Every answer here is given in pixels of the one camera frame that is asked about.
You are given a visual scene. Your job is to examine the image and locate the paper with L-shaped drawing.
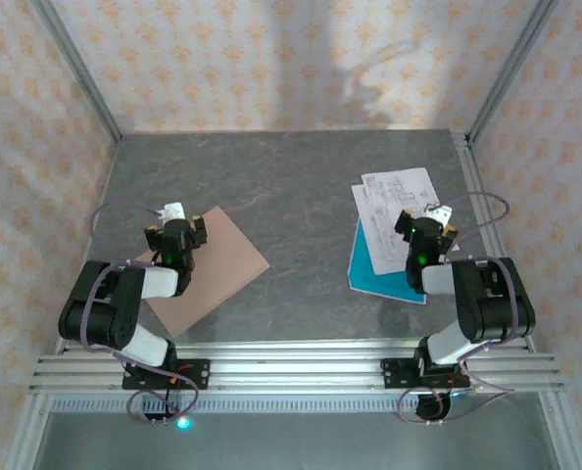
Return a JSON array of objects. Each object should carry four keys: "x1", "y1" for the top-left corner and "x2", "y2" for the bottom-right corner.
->
[{"x1": 360, "y1": 166, "x2": 443, "y2": 216}]

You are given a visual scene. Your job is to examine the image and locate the paper with small drawings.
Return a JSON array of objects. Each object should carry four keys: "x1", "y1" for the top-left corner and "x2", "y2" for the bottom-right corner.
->
[{"x1": 351, "y1": 181, "x2": 414, "y2": 276}]

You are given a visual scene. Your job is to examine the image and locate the aluminium side rail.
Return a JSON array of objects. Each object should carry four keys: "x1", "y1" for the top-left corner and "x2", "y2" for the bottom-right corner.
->
[{"x1": 451, "y1": 131, "x2": 538, "y2": 353}]

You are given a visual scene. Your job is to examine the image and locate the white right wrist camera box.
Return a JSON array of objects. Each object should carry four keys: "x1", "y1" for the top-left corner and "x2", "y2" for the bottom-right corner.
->
[{"x1": 420, "y1": 203, "x2": 455, "y2": 227}]

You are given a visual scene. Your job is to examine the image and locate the grey slotted cable duct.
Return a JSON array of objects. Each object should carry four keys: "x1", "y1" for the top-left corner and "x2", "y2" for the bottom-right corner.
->
[{"x1": 50, "y1": 397, "x2": 548, "y2": 415}]

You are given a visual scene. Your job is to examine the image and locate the aluminium frame post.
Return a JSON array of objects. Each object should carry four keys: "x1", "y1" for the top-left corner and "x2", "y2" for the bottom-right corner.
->
[
  {"x1": 35, "y1": 0, "x2": 124, "y2": 144},
  {"x1": 465, "y1": 0, "x2": 560, "y2": 147}
]

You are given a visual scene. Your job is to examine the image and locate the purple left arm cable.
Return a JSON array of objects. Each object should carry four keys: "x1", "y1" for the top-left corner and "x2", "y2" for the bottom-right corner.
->
[{"x1": 84, "y1": 201, "x2": 200, "y2": 426}]

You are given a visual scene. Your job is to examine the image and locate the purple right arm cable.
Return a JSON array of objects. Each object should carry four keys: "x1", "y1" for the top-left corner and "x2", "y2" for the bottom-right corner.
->
[{"x1": 397, "y1": 192, "x2": 520, "y2": 426}]

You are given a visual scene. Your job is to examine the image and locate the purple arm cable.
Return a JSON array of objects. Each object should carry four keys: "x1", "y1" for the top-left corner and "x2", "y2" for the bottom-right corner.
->
[
  {"x1": 84, "y1": 201, "x2": 200, "y2": 426},
  {"x1": 397, "y1": 192, "x2": 520, "y2": 426}
]

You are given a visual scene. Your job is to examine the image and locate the blue plastic sheet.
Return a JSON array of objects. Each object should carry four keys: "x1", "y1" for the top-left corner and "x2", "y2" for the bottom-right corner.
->
[{"x1": 347, "y1": 217, "x2": 427, "y2": 306}]

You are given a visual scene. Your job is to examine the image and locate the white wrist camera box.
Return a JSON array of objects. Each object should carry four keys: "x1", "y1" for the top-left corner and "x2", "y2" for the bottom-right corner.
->
[
  {"x1": 154, "y1": 202, "x2": 186, "y2": 221},
  {"x1": 420, "y1": 203, "x2": 455, "y2": 227}
]

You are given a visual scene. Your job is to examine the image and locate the pink file folder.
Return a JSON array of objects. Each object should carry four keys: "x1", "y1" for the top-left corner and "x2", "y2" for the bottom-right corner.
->
[{"x1": 132, "y1": 205, "x2": 271, "y2": 338}]

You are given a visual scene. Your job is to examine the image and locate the aluminium frame leg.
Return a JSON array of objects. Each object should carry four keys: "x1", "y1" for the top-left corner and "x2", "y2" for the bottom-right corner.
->
[
  {"x1": 537, "y1": 391, "x2": 582, "y2": 470},
  {"x1": 5, "y1": 393, "x2": 53, "y2": 470}
]

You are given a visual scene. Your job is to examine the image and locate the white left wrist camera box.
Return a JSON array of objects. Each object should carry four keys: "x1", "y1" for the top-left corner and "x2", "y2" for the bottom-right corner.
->
[{"x1": 154, "y1": 202, "x2": 186, "y2": 221}]

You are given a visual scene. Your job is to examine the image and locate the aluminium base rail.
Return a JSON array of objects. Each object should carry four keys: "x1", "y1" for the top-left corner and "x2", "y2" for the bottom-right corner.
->
[{"x1": 28, "y1": 340, "x2": 565, "y2": 394}]

